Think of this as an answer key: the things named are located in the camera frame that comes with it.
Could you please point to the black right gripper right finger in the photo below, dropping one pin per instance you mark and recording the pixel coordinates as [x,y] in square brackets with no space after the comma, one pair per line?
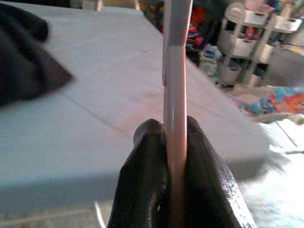
[206,190]

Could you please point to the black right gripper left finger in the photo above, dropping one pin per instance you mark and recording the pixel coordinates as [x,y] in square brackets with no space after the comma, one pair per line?
[142,178]

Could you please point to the pale pink plastic hanger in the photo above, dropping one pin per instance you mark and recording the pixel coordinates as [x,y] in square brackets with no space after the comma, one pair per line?
[177,107]

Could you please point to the black garment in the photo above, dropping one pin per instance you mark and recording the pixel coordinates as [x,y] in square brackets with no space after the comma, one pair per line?
[23,71]

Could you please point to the colourful play mat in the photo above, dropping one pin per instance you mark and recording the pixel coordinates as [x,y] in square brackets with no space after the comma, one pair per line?
[285,102]

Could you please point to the blue white plastic bag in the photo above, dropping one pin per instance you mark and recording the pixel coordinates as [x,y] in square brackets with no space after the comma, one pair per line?
[210,59]

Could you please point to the white rolling shelf cart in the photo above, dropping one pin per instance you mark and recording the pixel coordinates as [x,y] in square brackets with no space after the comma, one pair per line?
[242,46]

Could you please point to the colourful toy pile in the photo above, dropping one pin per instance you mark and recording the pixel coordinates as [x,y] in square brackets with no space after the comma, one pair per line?
[197,23]

